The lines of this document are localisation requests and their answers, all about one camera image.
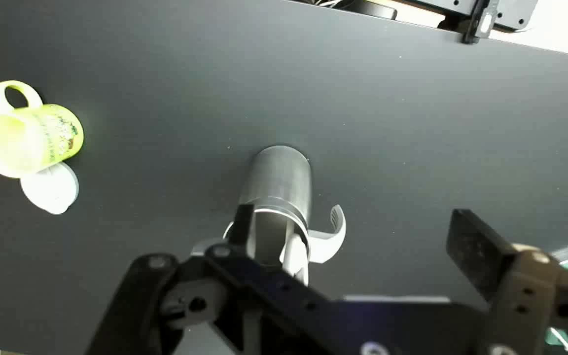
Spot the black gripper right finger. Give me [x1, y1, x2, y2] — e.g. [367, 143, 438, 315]
[446, 208, 568, 355]

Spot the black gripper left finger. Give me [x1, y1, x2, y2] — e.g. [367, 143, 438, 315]
[205, 204, 331, 355]

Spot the stainless steel bottle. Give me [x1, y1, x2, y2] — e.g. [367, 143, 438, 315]
[239, 145, 312, 283]

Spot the white round lid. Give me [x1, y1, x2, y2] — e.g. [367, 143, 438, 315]
[20, 161, 79, 214]

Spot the yellow green plastic mug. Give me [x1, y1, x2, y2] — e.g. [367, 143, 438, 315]
[0, 78, 85, 179]

